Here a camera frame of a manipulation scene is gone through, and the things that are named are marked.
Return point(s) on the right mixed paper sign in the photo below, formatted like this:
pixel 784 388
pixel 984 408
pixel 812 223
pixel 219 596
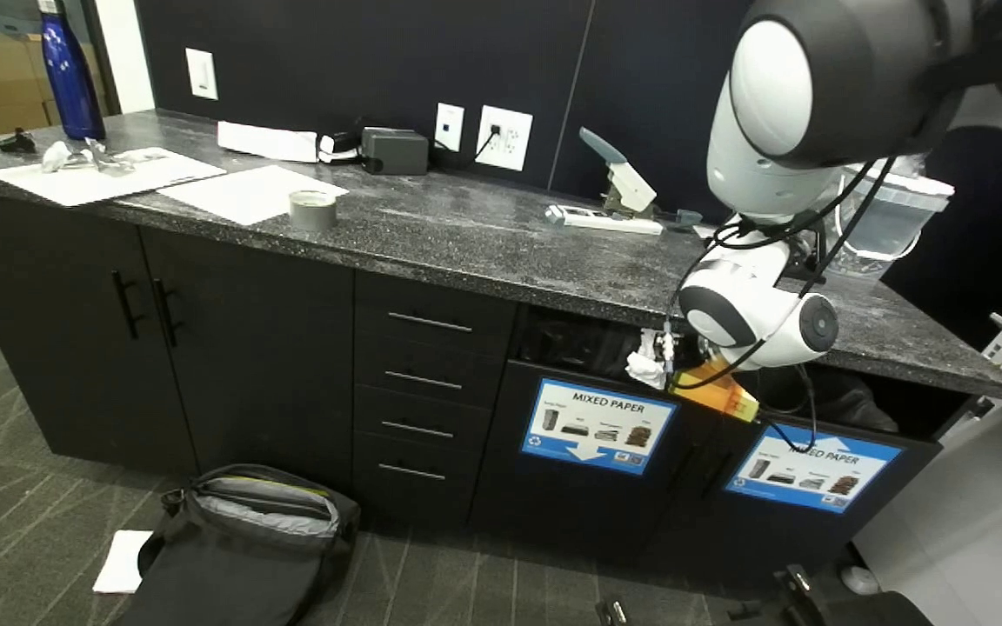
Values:
pixel 814 470

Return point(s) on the black power adapter box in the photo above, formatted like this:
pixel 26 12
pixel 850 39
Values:
pixel 393 150

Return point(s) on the grey tape roll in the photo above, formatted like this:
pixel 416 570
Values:
pixel 314 205

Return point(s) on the white paper sheet right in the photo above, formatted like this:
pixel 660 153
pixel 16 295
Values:
pixel 249 196

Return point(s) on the white paper sheet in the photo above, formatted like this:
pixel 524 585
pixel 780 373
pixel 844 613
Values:
pixel 128 171
pixel 249 196

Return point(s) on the left mixed paper sign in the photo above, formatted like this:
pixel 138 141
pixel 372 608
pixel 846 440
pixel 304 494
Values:
pixel 596 426

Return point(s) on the mixed paper sign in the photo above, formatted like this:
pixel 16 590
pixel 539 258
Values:
pixel 596 426
pixel 814 470

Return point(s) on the blue water bottle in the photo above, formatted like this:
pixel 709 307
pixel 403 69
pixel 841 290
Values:
pixel 67 75

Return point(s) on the orange black gripper body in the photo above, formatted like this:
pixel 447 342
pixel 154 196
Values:
pixel 716 392

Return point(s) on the clear plastic storage bin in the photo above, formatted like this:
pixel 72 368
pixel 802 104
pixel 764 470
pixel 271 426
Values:
pixel 886 221

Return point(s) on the white light switch plate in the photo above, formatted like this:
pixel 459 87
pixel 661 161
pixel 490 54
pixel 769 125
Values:
pixel 199 75

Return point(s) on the small white wall plate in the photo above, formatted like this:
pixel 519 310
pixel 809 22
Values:
pixel 447 125

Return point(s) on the white paper on floor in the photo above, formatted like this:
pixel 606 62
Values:
pixel 120 570

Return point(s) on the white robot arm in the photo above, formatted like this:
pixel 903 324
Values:
pixel 820 103

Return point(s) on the white paper sheet left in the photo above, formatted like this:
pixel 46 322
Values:
pixel 128 171

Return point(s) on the white double wall outlet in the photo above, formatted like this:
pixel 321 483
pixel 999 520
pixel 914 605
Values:
pixel 501 135

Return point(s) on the white power strip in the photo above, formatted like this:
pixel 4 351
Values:
pixel 271 143

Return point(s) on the grey black backpack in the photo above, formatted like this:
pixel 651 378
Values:
pixel 240 547

